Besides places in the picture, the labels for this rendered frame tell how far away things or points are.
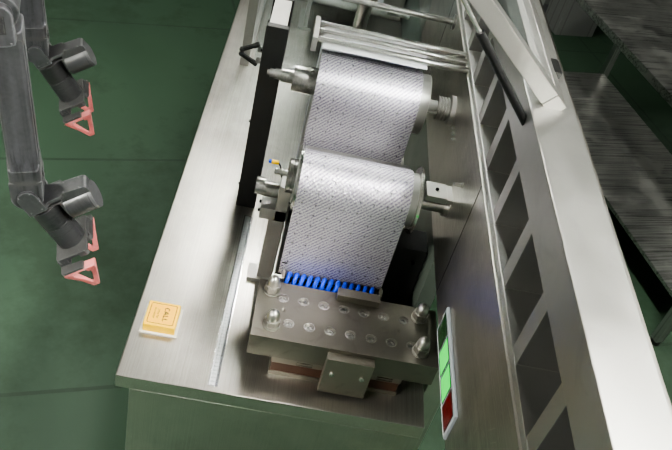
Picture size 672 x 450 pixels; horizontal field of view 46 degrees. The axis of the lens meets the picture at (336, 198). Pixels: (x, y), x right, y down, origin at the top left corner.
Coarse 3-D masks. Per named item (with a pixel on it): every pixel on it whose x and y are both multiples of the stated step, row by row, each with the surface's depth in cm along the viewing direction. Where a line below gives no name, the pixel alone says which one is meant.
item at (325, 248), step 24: (312, 216) 167; (288, 240) 171; (312, 240) 171; (336, 240) 171; (360, 240) 170; (384, 240) 170; (288, 264) 176; (312, 264) 176; (336, 264) 175; (360, 264) 175; (384, 264) 174
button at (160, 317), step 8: (152, 304) 176; (160, 304) 176; (168, 304) 177; (152, 312) 174; (160, 312) 175; (168, 312) 175; (176, 312) 176; (144, 320) 172; (152, 320) 172; (160, 320) 173; (168, 320) 173; (176, 320) 174; (144, 328) 172; (152, 328) 172; (160, 328) 172; (168, 328) 172
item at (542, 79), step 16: (464, 0) 118; (480, 0) 119; (496, 0) 121; (528, 0) 156; (480, 16) 121; (496, 16) 121; (528, 16) 152; (480, 32) 121; (496, 32) 122; (512, 32) 122; (512, 48) 124; (528, 48) 126; (544, 48) 141; (496, 64) 124; (528, 64) 126; (544, 64) 137; (528, 80) 127; (544, 80) 127; (512, 96) 127; (544, 96) 129; (560, 96) 130
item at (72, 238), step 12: (84, 216) 162; (60, 228) 153; (72, 228) 155; (84, 228) 159; (60, 240) 155; (72, 240) 156; (84, 240) 157; (60, 252) 156; (72, 252) 155; (84, 252) 155; (60, 264) 156
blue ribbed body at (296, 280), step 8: (288, 272) 176; (288, 280) 175; (296, 280) 175; (304, 280) 176; (312, 280) 177; (320, 288) 175; (328, 288) 175; (336, 288) 175; (352, 288) 176; (360, 288) 177
